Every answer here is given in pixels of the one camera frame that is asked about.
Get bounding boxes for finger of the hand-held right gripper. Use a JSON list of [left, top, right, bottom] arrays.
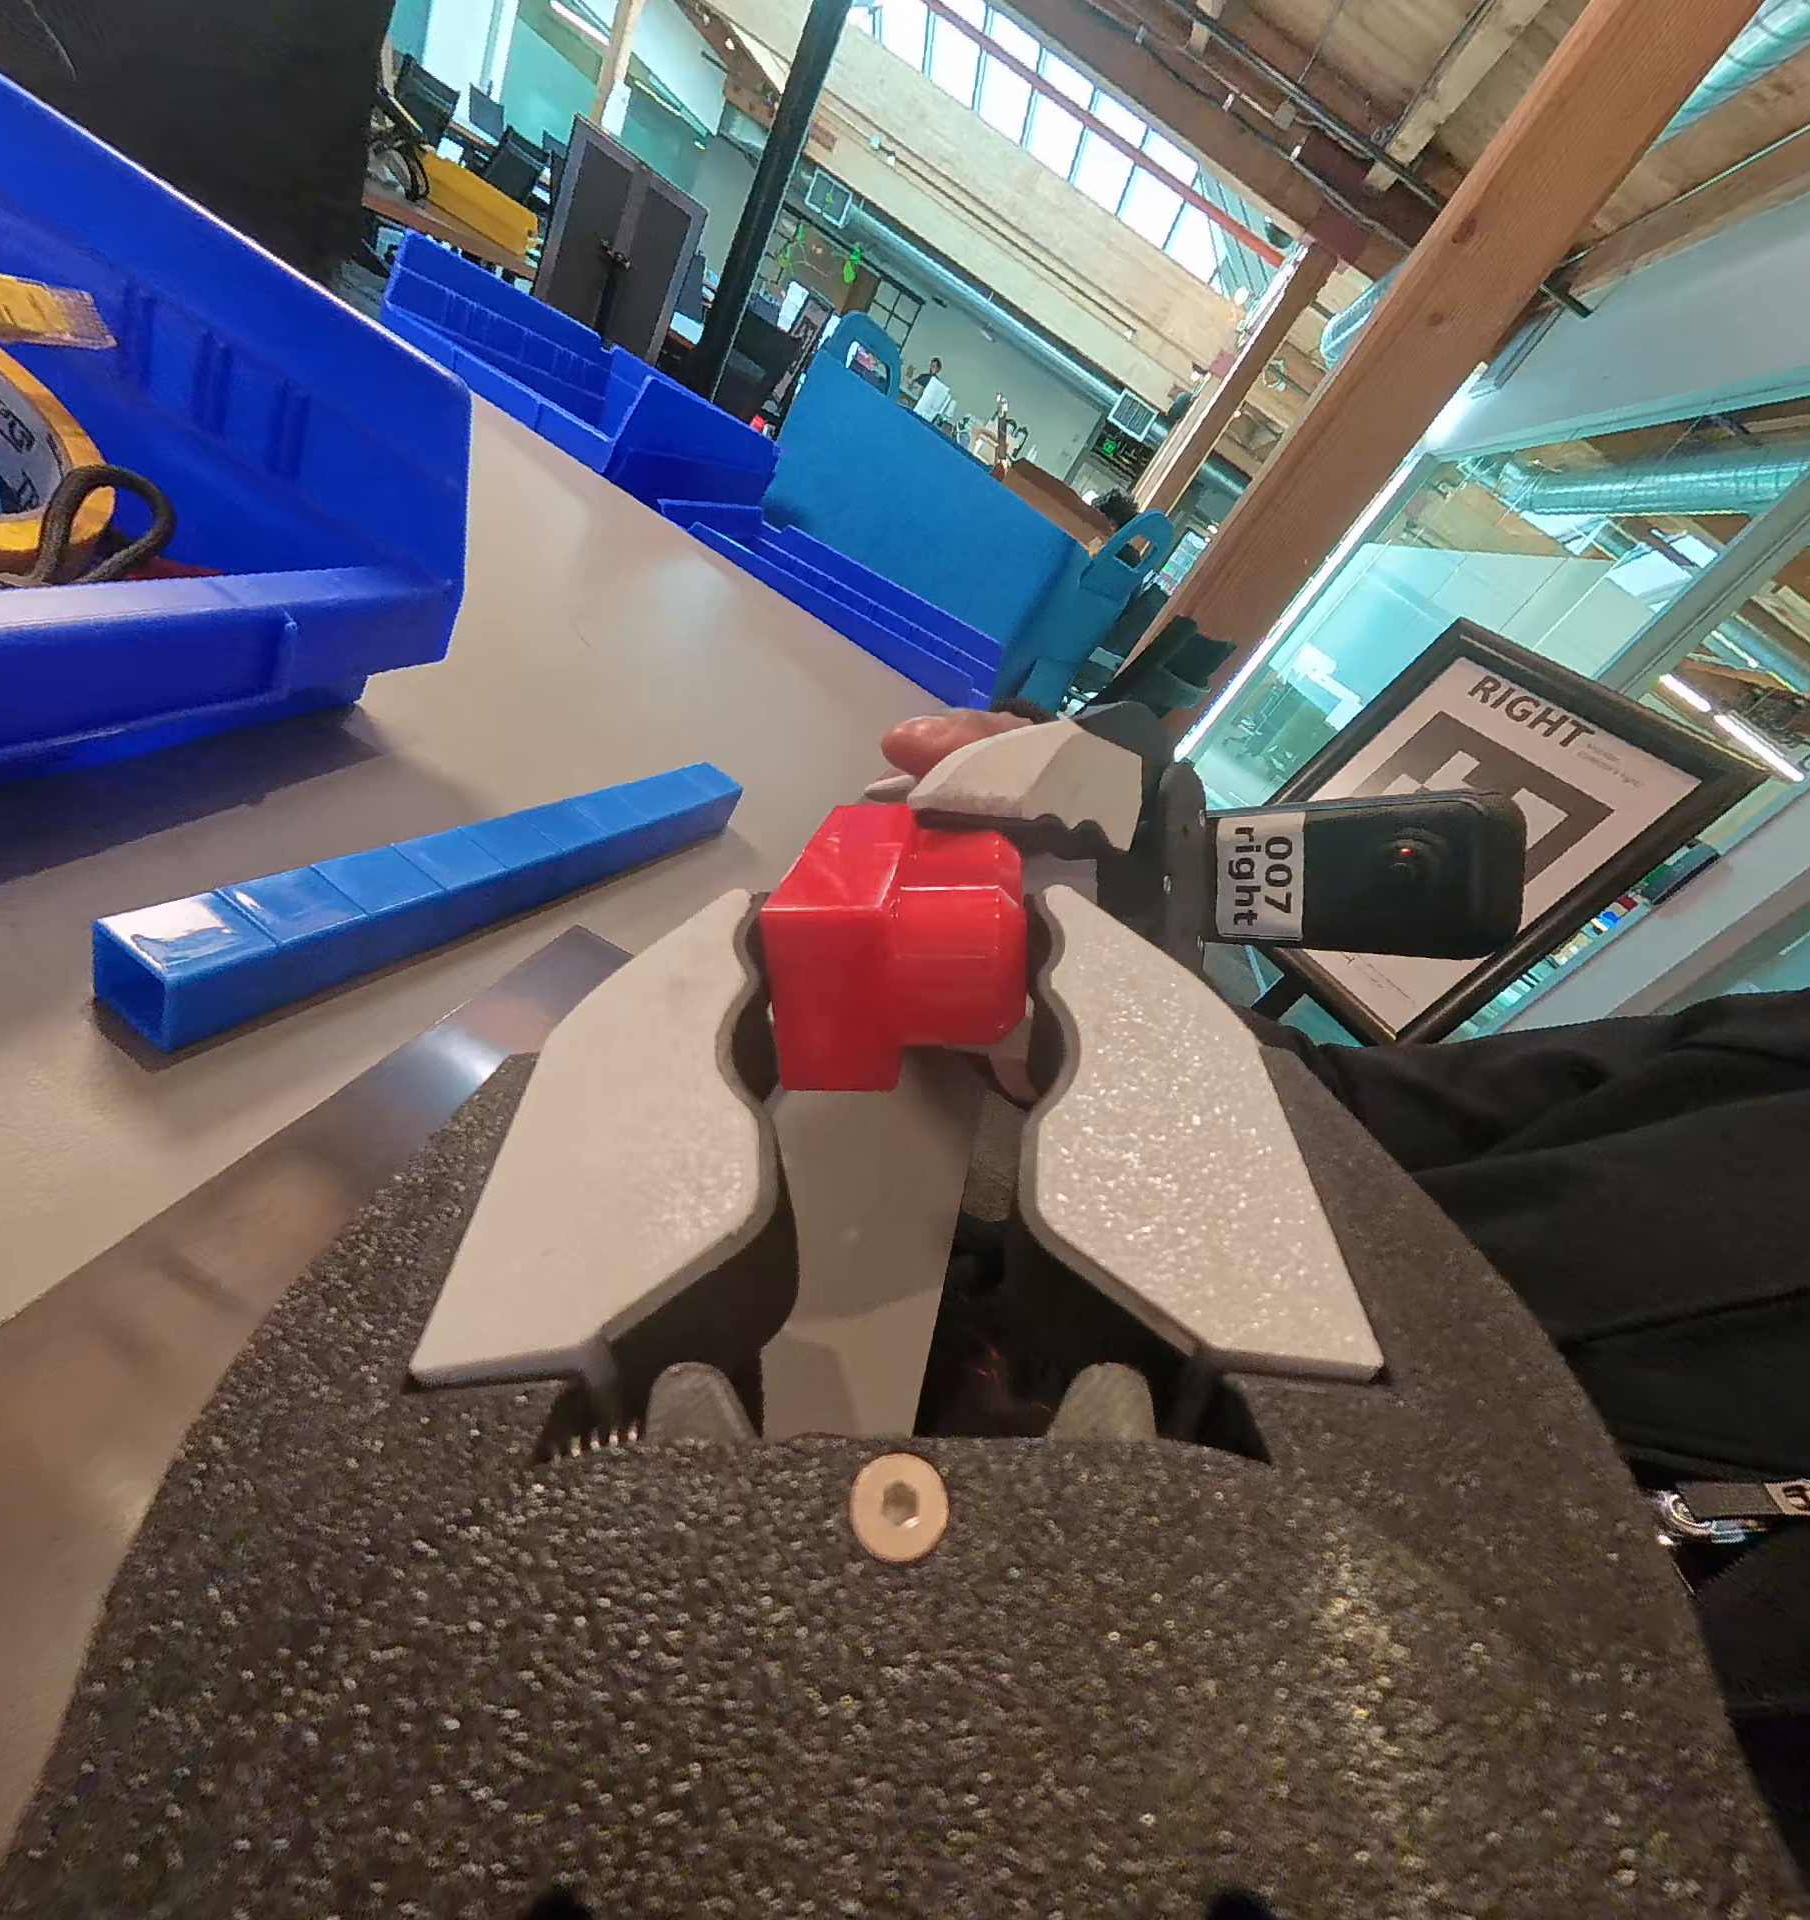
[[902, 703, 1166, 860]]

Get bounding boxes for yellow blue tape roll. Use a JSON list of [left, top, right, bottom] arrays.
[[0, 328, 112, 579]]

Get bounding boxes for blue tote with handles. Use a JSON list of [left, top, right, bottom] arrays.
[[762, 313, 1176, 707]]

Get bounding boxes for large blue plastic bin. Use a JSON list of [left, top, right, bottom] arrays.
[[0, 37, 475, 795]]

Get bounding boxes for black cord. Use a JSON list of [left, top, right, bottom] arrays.
[[5, 464, 179, 589]]

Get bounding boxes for person's black jacket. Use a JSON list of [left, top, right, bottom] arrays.
[[1595, 1275, 1810, 1920]]

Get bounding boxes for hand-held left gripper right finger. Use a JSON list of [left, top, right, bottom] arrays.
[[1017, 886, 1387, 1382]]

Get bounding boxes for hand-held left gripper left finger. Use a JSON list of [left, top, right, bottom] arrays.
[[410, 887, 785, 1387]]

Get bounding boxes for dark flat plate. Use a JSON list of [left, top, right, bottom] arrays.
[[290, 926, 640, 1186]]

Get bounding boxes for black column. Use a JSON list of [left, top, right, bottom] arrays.
[[691, 0, 856, 405]]

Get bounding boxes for red plastic block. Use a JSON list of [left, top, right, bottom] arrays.
[[759, 805, 1030, 1091]]

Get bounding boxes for person's right hand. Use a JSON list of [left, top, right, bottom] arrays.
[[864, 709, 1042, 805]]

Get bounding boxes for wooden post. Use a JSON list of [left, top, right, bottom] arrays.
[[1130, 239, 1342, 519], [1167, 0, 1769, 662]]

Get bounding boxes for yellow bin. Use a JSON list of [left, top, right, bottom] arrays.
[[417, 149, 538, 255]]

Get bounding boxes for black framed marker sign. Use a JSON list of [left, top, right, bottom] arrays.
[[1249, 616, 1769, 1046]]

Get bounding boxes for long blue square bar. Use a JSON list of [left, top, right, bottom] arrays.
[[89, 763, 745, 1055]]

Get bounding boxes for flat blue trays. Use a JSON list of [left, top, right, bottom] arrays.
[[657, 494, 1003, 707]]

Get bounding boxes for person's right forearm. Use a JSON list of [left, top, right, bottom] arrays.
[[1249, 971, 1810, 1353]]

